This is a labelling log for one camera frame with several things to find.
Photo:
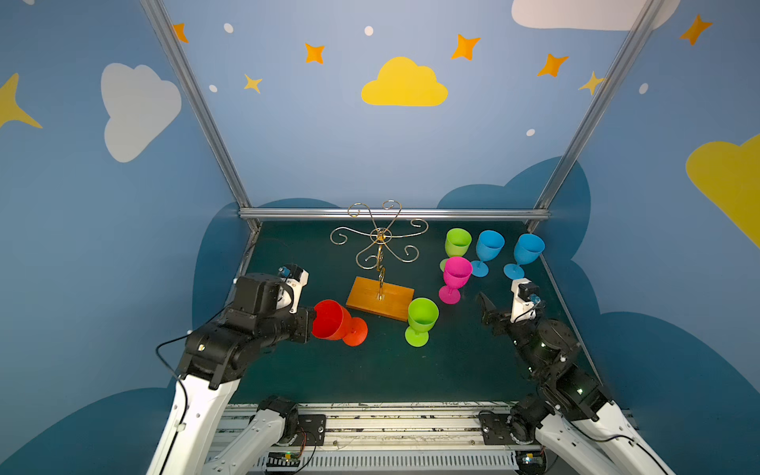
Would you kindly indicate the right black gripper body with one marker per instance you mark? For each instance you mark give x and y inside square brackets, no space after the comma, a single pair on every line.
[502,318]

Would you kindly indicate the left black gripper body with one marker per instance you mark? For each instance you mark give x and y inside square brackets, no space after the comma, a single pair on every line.
[303,324]

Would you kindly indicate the red wine glass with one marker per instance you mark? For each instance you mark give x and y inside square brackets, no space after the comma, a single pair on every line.
[334,322]

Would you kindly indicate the pink wine glass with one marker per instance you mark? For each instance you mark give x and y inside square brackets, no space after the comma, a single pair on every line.
[456,274]

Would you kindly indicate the blue wine glass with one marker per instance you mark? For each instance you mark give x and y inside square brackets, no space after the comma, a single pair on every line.
[528,249]
[489,245]

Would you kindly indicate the green wine glass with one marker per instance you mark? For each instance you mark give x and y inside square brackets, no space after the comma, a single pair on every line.
[457,243]
[422,316]

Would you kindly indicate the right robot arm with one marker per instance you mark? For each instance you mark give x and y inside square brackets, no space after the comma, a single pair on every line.
[574,416]

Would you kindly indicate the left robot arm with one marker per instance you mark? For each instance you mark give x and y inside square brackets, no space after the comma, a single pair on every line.
[265,310]

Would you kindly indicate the left small circuit board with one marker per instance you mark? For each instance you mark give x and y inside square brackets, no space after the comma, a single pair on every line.
[283,462]

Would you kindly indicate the small circuit board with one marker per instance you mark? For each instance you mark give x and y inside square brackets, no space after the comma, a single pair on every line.
[283,462]
[530,463]

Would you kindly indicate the right small circuit board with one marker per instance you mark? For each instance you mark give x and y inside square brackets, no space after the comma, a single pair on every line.
[530,463]

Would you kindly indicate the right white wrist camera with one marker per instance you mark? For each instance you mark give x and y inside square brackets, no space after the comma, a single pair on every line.
[527,301]

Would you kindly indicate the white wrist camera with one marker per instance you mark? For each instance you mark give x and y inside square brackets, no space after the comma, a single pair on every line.
[527,301]
[294,278]

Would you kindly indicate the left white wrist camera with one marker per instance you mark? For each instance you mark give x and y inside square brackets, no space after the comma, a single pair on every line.
[294,278]

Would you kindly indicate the wooden base wire glass rack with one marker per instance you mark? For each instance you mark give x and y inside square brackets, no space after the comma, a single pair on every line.
[376,296]

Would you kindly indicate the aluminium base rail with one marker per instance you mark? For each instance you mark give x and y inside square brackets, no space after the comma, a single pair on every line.
[412,426]

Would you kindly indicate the right aluminium frame post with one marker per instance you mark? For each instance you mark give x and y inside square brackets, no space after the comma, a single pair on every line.
[634,42]

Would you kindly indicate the aluminium frame post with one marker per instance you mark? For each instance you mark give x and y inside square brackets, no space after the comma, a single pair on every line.
[160,21]
[634,42]

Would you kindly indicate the left aluminium frame post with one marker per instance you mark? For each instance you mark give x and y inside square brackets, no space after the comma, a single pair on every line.
[160,21]

